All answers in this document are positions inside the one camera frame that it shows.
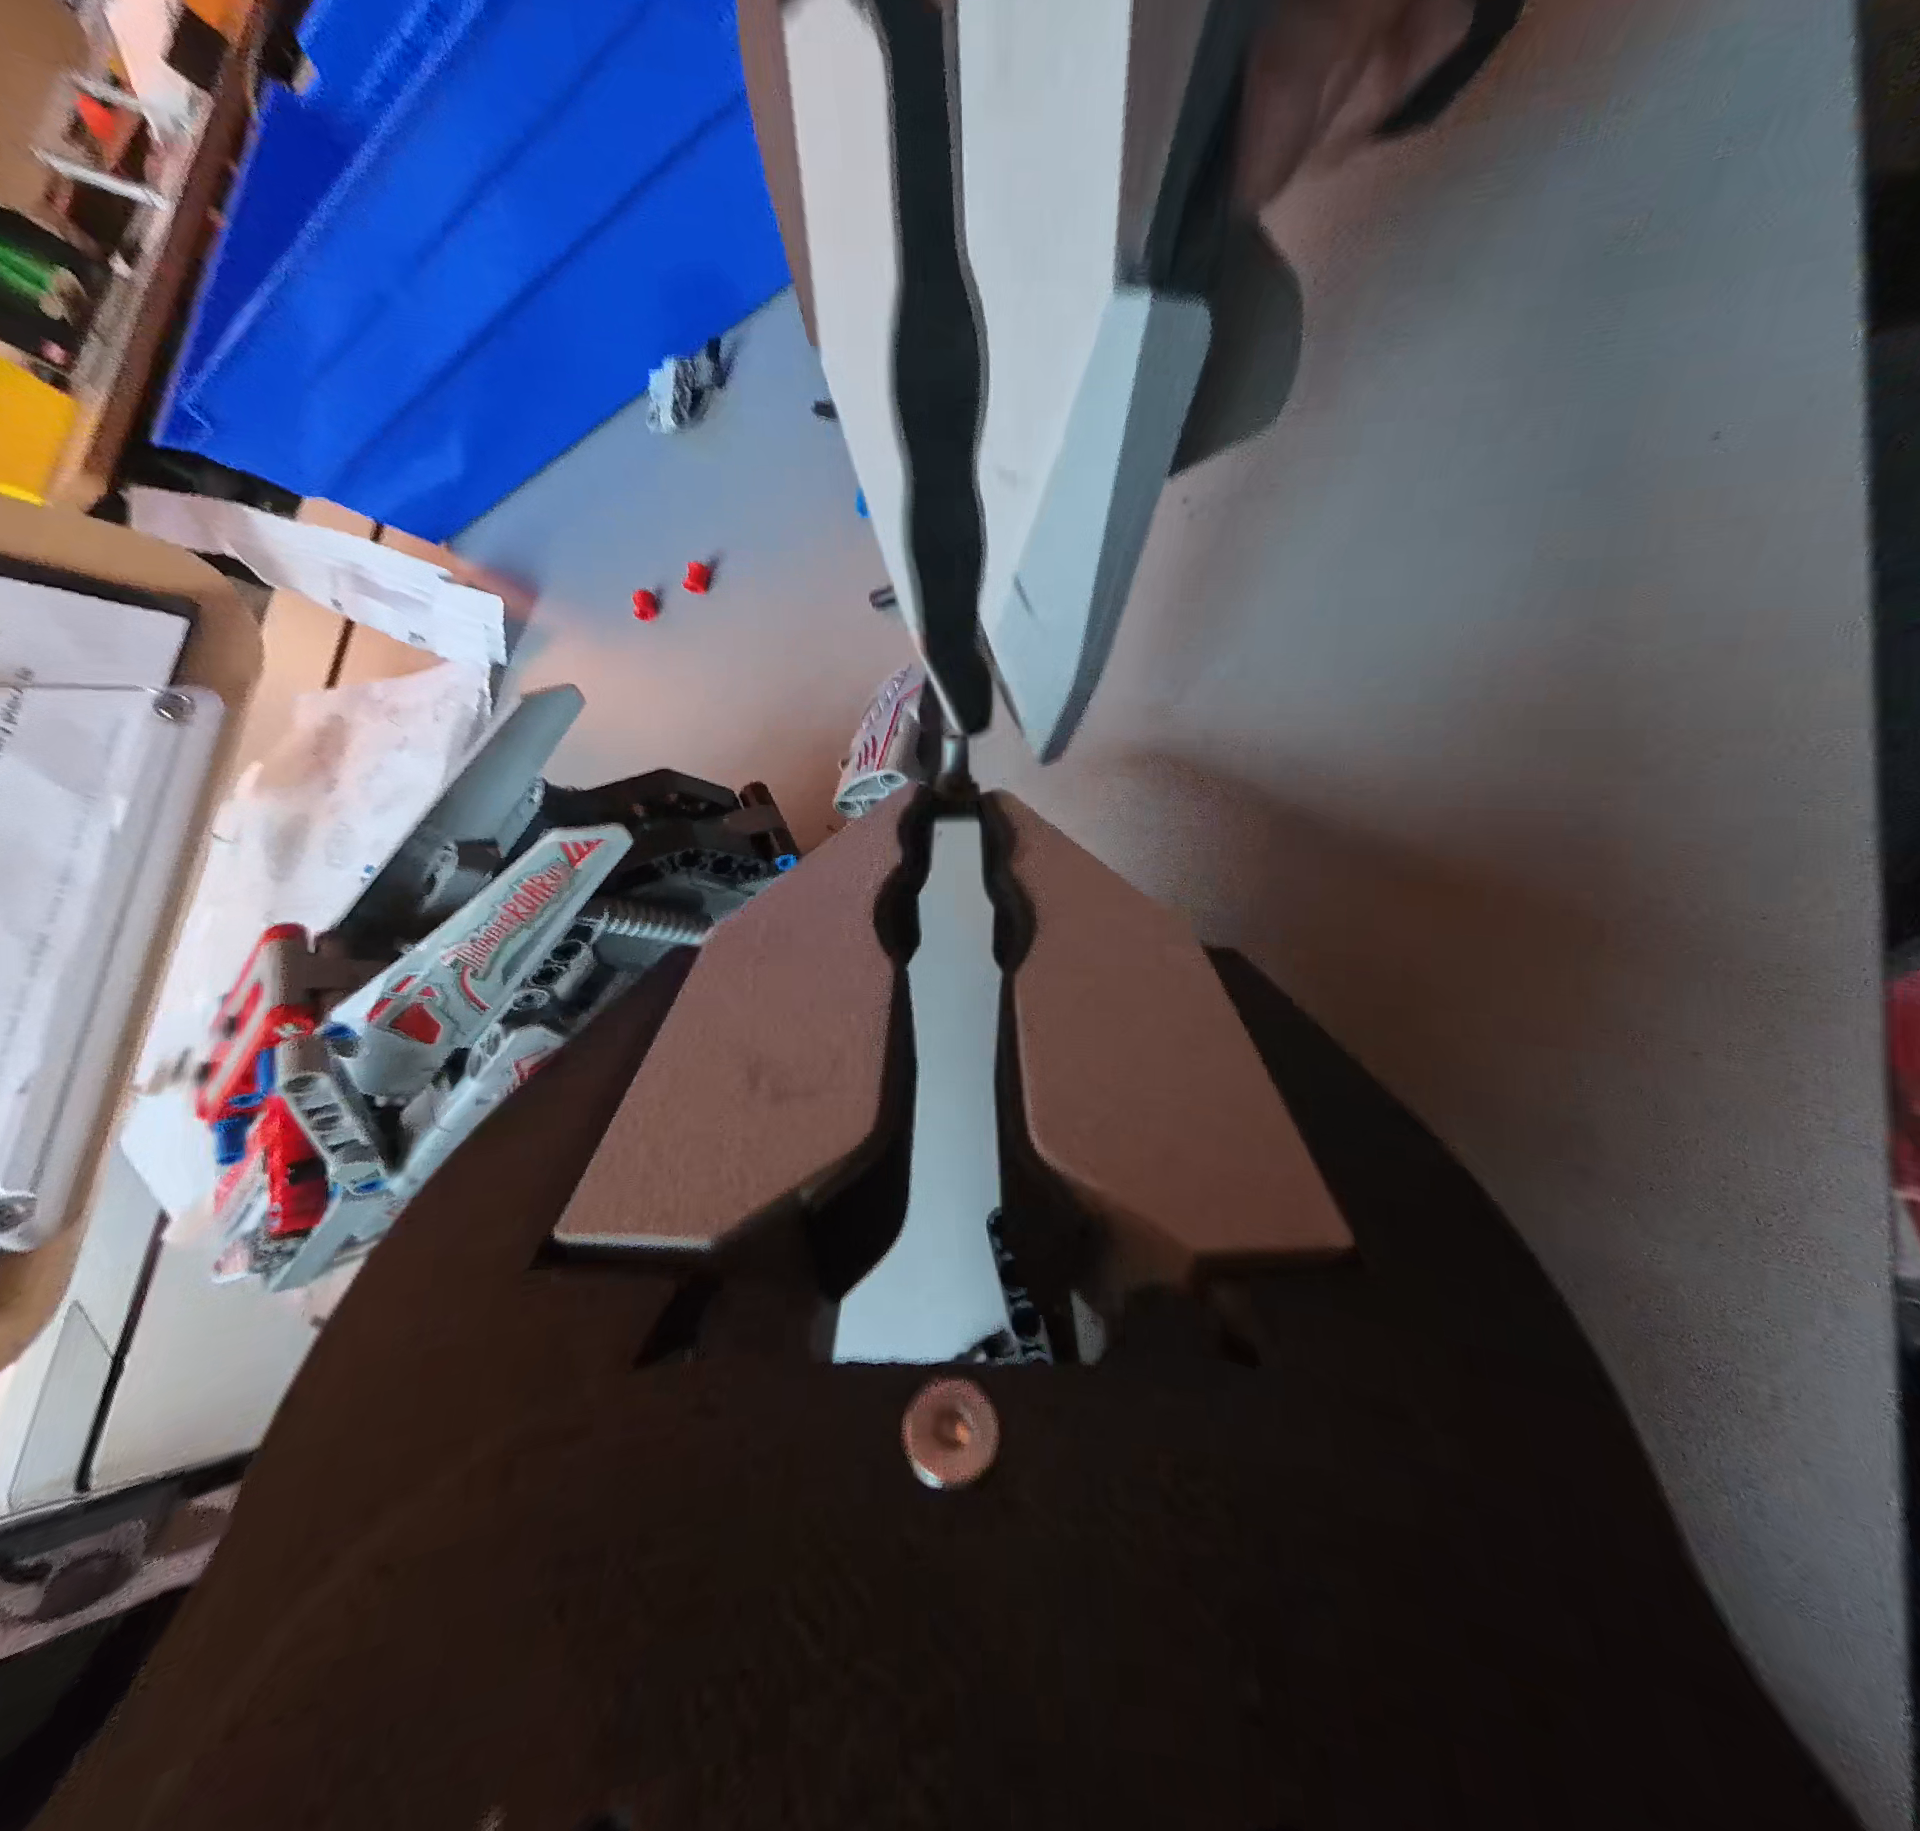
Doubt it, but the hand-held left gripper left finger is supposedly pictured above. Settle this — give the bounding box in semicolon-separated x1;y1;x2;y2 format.
551;788;920;1300

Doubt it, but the white torn paper bag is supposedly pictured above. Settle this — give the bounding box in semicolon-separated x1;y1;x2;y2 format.
126;489;512;696

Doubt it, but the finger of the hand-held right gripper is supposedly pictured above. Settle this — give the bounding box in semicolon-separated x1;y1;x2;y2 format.
948;0;1213;766
776;0;969;736

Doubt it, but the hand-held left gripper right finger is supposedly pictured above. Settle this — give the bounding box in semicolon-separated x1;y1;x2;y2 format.
978;788;1355;1318

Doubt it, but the printed paper bag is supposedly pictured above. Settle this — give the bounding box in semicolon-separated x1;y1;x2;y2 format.
120;659;500;1218

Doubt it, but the grey printed lego panel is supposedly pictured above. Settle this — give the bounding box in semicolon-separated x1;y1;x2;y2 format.
828;663;930;824

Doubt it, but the blue plastic bin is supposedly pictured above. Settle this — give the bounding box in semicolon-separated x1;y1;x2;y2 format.
150;0;798;547

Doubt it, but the red grey lego vehicle model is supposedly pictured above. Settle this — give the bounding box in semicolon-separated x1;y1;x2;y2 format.
193;684;803;1294

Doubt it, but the small grey lego connector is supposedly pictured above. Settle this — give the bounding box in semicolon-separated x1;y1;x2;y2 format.
644;339;739;437

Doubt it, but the instruction sheet on stand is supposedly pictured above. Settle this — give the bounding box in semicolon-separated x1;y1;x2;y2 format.
0;497;276;1372

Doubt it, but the person's right hand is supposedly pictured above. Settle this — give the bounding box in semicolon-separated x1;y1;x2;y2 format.
1242;0;1487;221

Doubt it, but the printed instruction sheet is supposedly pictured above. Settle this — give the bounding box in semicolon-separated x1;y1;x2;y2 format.
0;577;197;1176

